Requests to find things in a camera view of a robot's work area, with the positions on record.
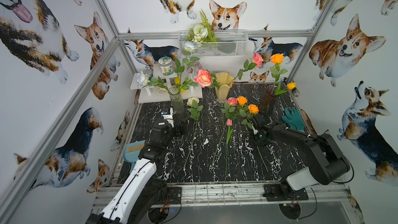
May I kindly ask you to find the pink tulip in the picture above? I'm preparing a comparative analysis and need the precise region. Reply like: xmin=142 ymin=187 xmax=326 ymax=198
xmin=224 ymin=119 xmax=233 ymax=176

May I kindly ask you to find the orange tulip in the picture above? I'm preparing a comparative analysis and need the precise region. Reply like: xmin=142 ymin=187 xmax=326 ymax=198
xmin=274 ymin=83 xmax=296 ymax=96

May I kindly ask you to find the pink rose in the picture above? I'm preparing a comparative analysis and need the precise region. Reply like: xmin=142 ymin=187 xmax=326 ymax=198
xmin=234 ymin=53 xmax=263 ymax=80
xmin=194 ymin=69 xmax=220 ymax=89
xmin=210 ymin=97 xmax=238 ymax=170

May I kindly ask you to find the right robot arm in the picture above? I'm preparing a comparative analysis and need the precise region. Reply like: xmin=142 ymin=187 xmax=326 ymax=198
xmin=253 ymin=115 xmax=351 ymax=200

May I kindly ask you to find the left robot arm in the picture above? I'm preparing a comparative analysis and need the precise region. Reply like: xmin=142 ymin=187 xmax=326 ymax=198
xmin=86 ymin=119 xmax=187 ymax=224

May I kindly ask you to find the dark red glass vase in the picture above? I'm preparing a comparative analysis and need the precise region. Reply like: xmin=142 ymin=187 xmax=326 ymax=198
xmin=259 ymin=85 xmax=279 ymax=116

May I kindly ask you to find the teal rubber glove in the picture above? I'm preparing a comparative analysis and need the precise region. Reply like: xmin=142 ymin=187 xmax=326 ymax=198
xmin=282 ymin=107 xmax=305 ymax=132

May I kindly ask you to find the clear ribbed glass vase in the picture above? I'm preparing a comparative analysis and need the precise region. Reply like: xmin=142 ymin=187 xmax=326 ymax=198
xmin=169 ymin=86 xmax=184 ymax=114

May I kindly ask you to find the white tiered shelf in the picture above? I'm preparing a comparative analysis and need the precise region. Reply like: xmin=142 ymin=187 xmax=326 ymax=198
xmin=130 ymin=64 xmax=203 ymax=104

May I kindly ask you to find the yellow bottle under shelf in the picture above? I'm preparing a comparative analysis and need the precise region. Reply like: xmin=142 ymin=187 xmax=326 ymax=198
xmin=175 ymin=77 xmax=186 ymax=93

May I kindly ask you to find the blue label tin can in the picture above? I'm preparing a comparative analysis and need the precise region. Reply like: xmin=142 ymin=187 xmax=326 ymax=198
xmin=145 ymin=70 xmax=153 ymax=87

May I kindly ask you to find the yellow fluted vase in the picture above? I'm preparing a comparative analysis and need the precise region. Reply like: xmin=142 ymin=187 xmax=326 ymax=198
xmin=215 ymin=72 xmax=235 ymax=103

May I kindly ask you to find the clear jar green lid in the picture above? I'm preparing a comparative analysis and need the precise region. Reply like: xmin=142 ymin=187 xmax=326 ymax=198
xmin=158 ymin=57 xmax=174 ymax=76

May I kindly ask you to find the small purple flower pot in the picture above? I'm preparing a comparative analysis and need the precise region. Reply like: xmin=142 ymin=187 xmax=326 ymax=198
xmin=187 ymin=61 xmax=203 ymax=74

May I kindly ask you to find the green fern white flower bouquet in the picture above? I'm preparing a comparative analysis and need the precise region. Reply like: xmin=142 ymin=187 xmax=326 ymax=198
xmin=186 ymin=9 xmax=218 ymax=47

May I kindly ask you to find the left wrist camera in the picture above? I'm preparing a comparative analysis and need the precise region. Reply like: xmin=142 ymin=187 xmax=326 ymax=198
xmin=161 ymin=107 xmax=174 ymax=127

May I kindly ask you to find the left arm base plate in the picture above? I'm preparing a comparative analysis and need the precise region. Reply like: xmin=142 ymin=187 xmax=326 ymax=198
xmin=155 ymin=187 xmax=182 ymax=205

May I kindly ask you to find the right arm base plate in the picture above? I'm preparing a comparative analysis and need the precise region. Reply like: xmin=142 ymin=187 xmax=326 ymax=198
xmin=263 ymin=183 xmax=309 ymax=202

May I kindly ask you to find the white wire wall basket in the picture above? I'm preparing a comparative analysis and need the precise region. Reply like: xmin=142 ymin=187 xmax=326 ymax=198
xmin=178 ymin=30 xmax=248 ymax=57

